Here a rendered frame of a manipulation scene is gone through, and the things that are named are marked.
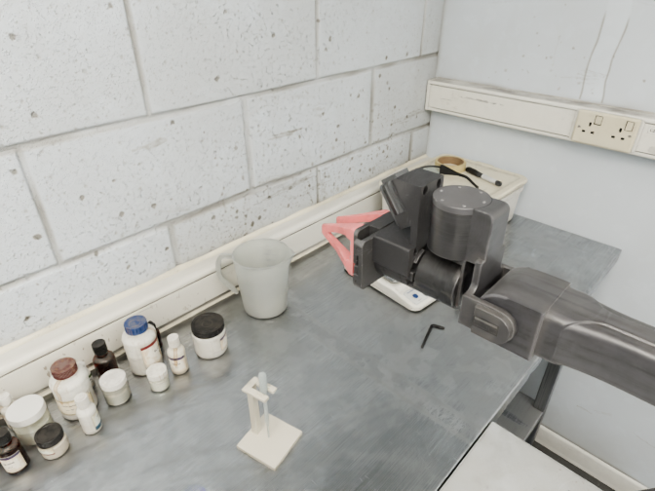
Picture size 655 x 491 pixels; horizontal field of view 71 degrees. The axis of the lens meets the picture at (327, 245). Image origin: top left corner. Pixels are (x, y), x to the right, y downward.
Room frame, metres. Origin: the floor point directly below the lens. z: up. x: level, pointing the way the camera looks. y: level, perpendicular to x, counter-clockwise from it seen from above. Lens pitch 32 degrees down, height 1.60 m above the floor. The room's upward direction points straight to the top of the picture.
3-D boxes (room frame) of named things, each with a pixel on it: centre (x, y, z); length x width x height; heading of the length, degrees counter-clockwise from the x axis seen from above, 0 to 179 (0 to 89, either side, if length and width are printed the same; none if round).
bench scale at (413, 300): (0.98, -0.19, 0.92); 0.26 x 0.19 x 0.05; 41
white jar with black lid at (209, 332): (0.71, 0.25, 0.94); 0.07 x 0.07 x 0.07
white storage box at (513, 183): (1.28, -0.38, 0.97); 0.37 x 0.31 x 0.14; 134
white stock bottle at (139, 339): (0.67, 0.37, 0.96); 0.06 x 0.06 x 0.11
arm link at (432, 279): (0.41, -0.13, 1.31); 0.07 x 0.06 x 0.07; 46
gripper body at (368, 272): (0.45, -0.09, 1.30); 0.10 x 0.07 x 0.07; 136
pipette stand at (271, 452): (0.49, 0.10, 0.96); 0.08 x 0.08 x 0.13; 59
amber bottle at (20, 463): (0.45, 0.50, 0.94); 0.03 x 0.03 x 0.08
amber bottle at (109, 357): (0.63, 0.43, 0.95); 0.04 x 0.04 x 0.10
